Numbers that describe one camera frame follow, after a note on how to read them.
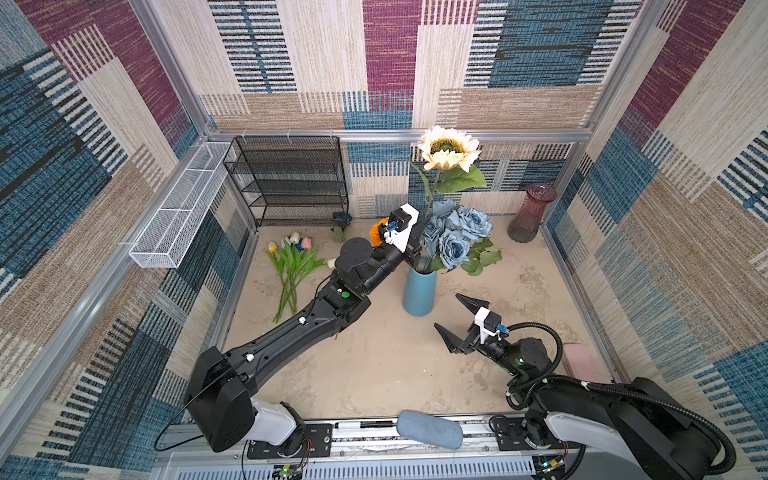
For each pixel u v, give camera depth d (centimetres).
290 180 108
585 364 83
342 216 114
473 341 66
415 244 58
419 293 85
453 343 66
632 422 43
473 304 75
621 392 46
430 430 73
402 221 51
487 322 61
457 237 67
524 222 105
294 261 105
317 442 73
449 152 45
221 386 40
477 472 70
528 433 68
